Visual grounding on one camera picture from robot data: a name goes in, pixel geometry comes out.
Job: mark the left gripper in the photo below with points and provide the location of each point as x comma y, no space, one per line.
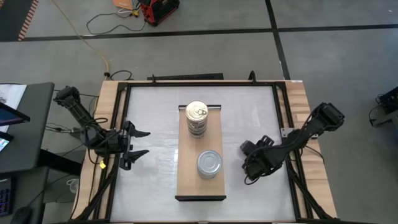
126,144

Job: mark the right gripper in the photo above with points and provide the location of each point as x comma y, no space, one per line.
262,161

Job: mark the silver-lid can stack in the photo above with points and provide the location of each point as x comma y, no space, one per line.
209,163

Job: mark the gold-top can stack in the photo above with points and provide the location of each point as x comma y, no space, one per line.
197,136

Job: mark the grey lid tuna can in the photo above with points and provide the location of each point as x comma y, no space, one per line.
197,131

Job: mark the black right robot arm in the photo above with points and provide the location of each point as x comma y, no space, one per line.
311,127

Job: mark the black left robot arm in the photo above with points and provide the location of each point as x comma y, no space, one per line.
77,112

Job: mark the clear plastic cup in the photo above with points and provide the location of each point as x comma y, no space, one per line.
73,186

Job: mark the black flat bar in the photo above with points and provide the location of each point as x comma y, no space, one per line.
186,76

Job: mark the grey side desk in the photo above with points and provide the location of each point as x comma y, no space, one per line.
34,130

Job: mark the small black tablet screen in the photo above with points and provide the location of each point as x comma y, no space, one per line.
3,141

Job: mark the white paper sheet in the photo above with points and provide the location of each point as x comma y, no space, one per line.
12,93

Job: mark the black computer mouse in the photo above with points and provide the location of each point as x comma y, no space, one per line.
21,215

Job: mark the red and black box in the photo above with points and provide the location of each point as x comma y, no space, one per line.
158,11

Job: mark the black floor device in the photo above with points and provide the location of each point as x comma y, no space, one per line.
387,105

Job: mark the orange flat package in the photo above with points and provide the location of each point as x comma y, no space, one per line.
122,3

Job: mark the black keyboard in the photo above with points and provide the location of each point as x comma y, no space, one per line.
4,197

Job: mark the black mat with orange stripes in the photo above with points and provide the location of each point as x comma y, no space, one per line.
12,18

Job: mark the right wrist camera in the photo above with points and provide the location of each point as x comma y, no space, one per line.
266,140

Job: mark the silver aluminium bracket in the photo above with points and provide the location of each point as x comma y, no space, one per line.
286,132

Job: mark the black metal table frame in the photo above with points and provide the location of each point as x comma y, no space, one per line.
202,84

